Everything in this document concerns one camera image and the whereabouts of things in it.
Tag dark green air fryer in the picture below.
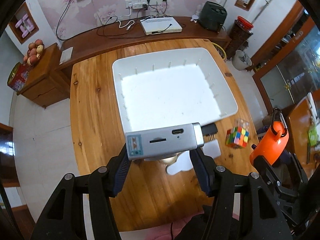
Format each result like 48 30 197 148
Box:
199 1 227 33

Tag colourful rubik's cube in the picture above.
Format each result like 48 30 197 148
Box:
225 126 249 148

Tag silver rectangular hub device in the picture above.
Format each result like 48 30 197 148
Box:
125 123 204 160

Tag wooden tv console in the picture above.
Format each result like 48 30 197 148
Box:
56 16 231 75

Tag bowl of peaches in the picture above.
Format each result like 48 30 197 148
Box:
23 39 44 66

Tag white usb cable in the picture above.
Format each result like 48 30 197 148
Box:
117 7 136 32

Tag round gold compact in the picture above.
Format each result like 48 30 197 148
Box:
159 153 179 165

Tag black cable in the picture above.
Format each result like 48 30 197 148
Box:
55 0 75 42

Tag wooden glass door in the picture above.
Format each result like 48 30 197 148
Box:
252 2 319 113

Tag white set-top box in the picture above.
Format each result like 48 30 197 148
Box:
140 17 182 35

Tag white charger plug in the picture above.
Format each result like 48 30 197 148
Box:
202 139 221 159

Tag orange round tape measure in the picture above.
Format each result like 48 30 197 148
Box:
249 108 289 166

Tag white bucket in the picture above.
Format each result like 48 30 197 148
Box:
232 50 252 70

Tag red gift tin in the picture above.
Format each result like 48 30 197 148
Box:
7 62 29 92

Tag wooden side cabinet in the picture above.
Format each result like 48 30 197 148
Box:
17 43 70 108

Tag white plastic storage bin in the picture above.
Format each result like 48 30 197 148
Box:
112 48 238 133

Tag white wall power strip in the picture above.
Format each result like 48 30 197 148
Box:
125 0 163 10

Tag pink dumbbells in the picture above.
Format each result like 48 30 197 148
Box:
15 14 35 38

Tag white paper on console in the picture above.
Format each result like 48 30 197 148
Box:
59 47 73 64

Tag clear plastic case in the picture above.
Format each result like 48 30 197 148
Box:
234 118 249 131

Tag dark wicker bin red lid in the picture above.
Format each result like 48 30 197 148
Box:
225 16 254 60

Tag black power adapter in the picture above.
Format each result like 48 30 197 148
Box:
201 122 218 140

